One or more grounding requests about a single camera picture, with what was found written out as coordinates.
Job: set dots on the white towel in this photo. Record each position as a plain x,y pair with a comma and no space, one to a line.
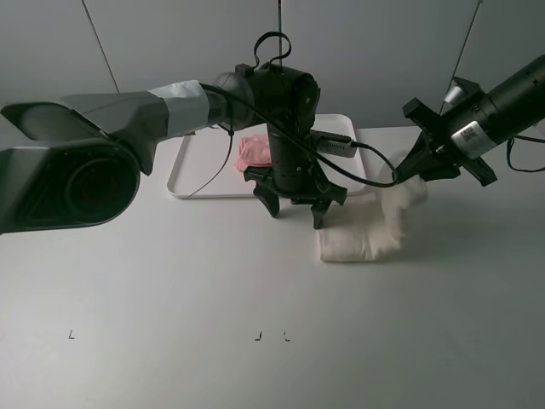
372,225

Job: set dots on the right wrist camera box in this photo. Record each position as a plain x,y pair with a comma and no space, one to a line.
454,95

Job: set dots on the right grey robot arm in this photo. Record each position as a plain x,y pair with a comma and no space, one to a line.
515,104

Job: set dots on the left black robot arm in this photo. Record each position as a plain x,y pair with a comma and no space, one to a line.
78,163

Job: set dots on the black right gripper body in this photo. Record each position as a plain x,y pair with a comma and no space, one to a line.
458,135

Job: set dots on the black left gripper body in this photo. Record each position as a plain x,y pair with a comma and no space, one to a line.
295,173

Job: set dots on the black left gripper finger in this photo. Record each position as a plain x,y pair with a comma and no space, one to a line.
319,209
267,194

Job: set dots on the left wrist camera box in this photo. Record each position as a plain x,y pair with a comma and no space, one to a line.
333,144

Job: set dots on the pink towel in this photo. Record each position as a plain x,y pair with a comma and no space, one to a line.
253,151

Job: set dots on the white plastic tray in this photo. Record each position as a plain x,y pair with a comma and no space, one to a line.
202,154

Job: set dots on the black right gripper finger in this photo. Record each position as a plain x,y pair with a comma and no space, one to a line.
419,161
434,170

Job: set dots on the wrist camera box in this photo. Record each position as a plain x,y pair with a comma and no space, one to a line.
454,95
333,144

